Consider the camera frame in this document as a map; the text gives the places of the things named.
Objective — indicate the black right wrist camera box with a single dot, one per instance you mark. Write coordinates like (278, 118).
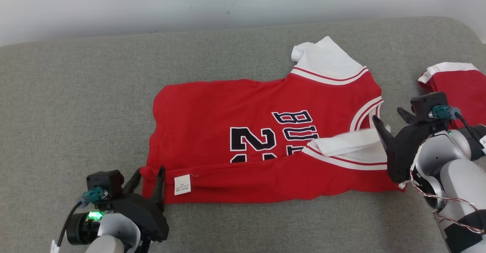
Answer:
(427, 103)

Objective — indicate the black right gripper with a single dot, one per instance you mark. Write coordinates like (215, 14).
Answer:
(402, 154)

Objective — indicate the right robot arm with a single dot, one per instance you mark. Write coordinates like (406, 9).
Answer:
(455, 184)

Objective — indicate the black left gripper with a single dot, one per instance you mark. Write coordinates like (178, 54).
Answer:
(148, 219)

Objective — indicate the red shorts with white stripes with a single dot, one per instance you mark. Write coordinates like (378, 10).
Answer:
(463, 90)

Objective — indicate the red jersey with black number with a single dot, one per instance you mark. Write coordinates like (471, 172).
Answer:
(212, 109)

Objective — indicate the grey fabric sofa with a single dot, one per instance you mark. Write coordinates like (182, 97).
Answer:
(76, 93)

